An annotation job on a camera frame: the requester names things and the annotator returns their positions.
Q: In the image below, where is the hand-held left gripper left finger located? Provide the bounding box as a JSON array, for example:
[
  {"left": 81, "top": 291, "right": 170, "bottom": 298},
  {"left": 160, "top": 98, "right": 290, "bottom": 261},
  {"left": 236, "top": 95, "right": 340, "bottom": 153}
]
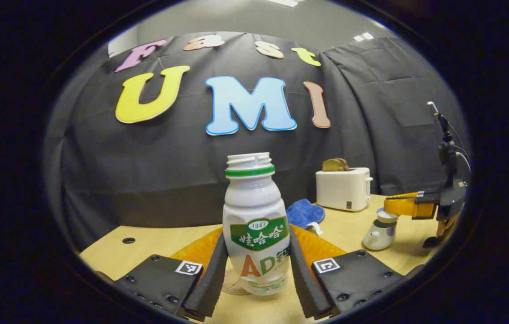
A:
[{"left": 115, "top": 229, "right": 229, "bottom": 321}]

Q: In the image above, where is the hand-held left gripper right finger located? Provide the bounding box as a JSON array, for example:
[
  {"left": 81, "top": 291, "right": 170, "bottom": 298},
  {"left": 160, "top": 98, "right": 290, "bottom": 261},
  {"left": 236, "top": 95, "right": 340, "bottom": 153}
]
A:
[{"left": 288, "top": 224, "right": 405, "bottom": 319}]

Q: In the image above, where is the white teacup lid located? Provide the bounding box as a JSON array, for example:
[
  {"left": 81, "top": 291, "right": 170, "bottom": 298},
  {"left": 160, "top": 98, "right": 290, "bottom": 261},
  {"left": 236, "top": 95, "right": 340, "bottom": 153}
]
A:
[{"left": 376, "top": 209, "right": 400, "bottom": 224}]

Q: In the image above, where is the white porcelain teacup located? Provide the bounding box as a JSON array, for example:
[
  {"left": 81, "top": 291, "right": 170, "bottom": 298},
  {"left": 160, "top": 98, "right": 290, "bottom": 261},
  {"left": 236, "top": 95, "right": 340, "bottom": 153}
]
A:
[{"left": 362, "top": 216, "right": 399, "bottom": 251}]

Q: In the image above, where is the white water bottle green label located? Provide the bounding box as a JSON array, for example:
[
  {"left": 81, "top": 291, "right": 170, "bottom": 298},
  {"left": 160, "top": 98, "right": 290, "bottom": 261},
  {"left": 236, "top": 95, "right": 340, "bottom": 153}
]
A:
[{"left": 222, "top": 152, "right": 290, "bottom": 296}]

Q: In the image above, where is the white toaster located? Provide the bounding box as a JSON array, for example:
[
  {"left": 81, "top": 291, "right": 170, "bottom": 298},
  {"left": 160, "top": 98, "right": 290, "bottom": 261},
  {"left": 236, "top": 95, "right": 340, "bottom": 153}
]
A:
[{"left": 315, "top": 167, "right": 373, "bottom": 212}]

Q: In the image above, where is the blue cloth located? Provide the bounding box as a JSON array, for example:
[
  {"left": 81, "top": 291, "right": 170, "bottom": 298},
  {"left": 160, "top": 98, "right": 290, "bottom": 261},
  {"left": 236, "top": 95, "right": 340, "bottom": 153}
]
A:
[{"left": 286, "top": 198, "right": 326, "bottom": 235}]

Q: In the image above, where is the black backdrop cloth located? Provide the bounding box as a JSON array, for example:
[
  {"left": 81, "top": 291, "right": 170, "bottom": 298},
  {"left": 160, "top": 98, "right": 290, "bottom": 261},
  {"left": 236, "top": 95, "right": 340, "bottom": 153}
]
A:
[{"left": 45, "top": 31, "right": 471, "bottom": 252}]

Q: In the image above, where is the black cable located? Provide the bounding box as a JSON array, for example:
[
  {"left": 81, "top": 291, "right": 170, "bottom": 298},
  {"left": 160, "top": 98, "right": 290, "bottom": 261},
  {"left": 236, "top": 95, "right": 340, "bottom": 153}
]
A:
[{"left": 455, "top": 134, "right": 472, "bottom": 174}]

